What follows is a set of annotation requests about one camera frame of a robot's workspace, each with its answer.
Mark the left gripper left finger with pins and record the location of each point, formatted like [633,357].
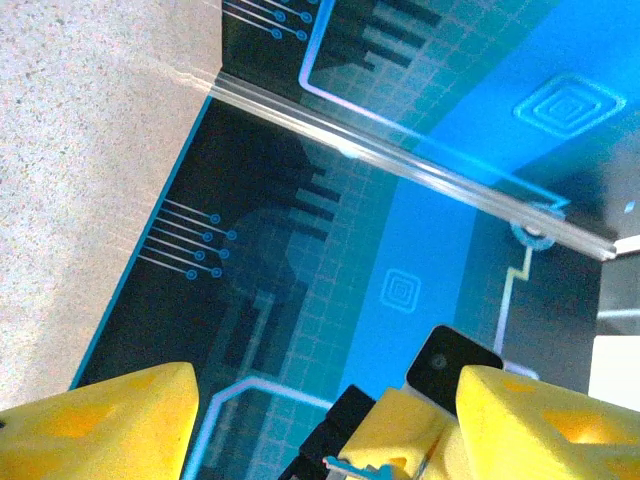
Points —
[90,440]

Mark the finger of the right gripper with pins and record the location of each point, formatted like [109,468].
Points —
[330,430]
[400,430]

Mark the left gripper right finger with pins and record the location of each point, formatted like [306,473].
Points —
[550,440]

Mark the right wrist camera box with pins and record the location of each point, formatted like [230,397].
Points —
[440,370]

